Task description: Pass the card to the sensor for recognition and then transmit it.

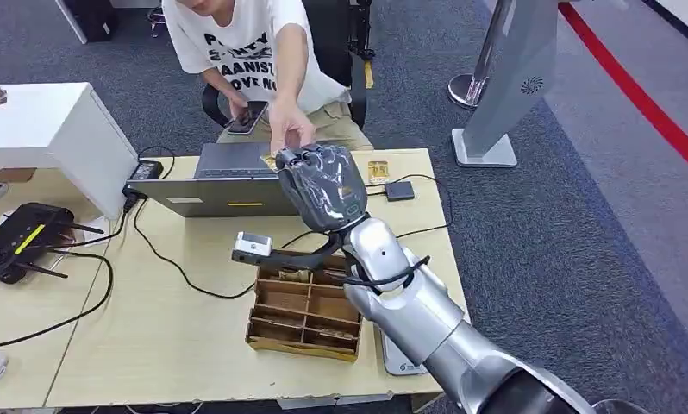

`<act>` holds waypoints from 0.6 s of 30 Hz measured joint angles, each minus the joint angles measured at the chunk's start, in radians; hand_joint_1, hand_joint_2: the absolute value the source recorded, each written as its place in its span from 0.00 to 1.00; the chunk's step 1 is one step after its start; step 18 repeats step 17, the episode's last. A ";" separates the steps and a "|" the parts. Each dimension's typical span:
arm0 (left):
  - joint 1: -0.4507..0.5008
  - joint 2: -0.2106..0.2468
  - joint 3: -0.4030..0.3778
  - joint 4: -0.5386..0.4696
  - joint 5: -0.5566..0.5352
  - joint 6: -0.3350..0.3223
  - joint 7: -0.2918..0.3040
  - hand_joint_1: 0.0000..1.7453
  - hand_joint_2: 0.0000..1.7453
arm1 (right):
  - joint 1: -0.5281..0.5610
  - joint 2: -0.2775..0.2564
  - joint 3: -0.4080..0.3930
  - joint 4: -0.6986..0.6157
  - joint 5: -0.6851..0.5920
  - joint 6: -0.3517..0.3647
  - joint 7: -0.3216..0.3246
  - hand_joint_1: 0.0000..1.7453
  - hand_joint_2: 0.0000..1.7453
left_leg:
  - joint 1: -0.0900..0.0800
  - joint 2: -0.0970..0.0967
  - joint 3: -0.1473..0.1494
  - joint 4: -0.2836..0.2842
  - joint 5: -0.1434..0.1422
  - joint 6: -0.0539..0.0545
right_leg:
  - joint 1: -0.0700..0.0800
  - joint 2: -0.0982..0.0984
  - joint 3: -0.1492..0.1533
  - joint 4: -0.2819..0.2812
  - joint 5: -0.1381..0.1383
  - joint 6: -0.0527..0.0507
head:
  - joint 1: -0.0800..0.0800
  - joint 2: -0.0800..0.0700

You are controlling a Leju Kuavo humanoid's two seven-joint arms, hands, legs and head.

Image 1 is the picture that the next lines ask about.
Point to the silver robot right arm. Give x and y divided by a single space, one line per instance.
429 320

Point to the dark smartphone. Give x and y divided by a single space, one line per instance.
248 117

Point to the black router with antennas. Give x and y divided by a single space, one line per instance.
18 240

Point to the black cabinet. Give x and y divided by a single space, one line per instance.
92 20

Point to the red floor tape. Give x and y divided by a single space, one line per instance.
635 94

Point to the wooden card box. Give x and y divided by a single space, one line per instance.
287 320

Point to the chrome stanchion post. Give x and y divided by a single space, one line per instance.
469 85

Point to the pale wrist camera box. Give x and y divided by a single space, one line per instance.
252 244

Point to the person's left hand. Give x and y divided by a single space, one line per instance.
290 126

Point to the small black hub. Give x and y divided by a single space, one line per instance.
399 191

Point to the black power adapter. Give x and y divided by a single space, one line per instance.
147 170

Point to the white cabinet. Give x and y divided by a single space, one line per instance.
41 126

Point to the grey kiosk stand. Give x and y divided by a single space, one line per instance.
515 74

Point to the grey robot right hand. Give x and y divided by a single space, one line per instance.
324 185

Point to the person's right hand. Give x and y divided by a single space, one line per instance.
238 106

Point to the grey laptop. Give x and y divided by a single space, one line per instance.
218 197

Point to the white flat device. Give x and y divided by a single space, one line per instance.
398 360

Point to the person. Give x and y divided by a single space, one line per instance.
241 51

